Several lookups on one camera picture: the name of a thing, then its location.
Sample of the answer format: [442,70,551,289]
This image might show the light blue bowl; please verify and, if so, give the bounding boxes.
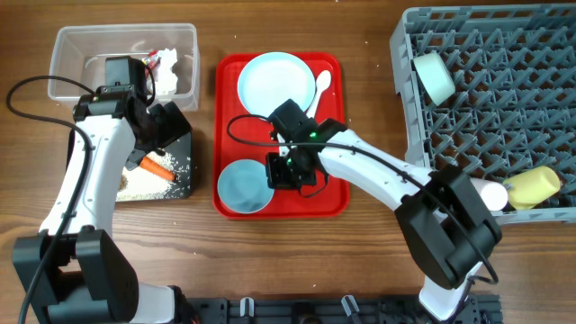
[217,159,275,214]

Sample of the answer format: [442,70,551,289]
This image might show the white plastic spoon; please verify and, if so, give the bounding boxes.
[306,70,331,119]

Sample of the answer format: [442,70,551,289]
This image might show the orange carrot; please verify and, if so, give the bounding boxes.
[139,157,176,182]

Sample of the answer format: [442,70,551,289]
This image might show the yellow plastic cup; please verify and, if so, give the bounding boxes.
[503,166,562,210]

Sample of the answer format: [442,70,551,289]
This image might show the grey dishwasher rack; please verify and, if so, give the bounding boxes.
[390,4,575,223]

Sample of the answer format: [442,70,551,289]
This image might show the red snack wrapper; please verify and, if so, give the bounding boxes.
[142,50,160,70]

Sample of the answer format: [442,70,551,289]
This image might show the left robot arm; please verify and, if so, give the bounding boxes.
[13,56,200,323]

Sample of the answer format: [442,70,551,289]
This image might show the green bowl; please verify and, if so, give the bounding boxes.
[413,52,455,106]

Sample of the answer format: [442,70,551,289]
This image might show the clear plastic waste bin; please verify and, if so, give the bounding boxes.
[49,23,201,112]

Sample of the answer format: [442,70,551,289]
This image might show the white rice pile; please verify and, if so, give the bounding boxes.
[116,152,192,203]

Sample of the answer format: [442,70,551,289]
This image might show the large light blue plate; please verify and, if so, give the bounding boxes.
[237,52,316,117]

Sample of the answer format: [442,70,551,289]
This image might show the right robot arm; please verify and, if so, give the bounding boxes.
[266,100,502,320]

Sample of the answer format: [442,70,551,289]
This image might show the brown round cookie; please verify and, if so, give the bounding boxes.
[119,175,127,192]

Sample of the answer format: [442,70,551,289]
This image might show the black waste tray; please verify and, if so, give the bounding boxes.
[77,116,192,207]

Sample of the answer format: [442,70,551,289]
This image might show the pink plastic cup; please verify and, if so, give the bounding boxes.
[471,178,509,212]

